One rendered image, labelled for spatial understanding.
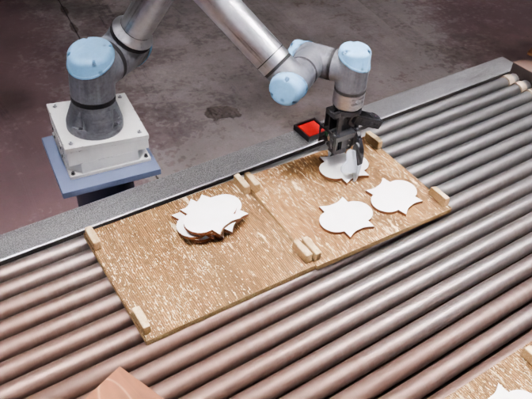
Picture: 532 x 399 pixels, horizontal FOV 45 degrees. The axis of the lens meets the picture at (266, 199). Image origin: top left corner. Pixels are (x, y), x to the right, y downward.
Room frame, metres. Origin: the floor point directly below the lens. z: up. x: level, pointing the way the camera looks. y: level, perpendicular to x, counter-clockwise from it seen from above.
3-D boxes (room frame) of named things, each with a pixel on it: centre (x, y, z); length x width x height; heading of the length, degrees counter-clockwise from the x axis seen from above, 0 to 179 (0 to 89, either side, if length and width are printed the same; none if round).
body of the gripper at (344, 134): (1.32, -0.18, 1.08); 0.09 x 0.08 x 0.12; 123
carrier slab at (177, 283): (1.01, 0.15, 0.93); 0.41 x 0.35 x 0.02; 124
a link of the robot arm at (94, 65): (1.44, 0.46, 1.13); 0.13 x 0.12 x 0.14; 159
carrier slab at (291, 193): (1.24, -0.20, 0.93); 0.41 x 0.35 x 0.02; 123
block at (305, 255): (1.01, -0.09, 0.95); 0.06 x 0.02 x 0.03; 34
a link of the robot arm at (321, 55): (1.35, -0.08, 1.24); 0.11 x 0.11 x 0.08; 69
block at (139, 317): (0.79, 0.23, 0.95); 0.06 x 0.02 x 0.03; 34
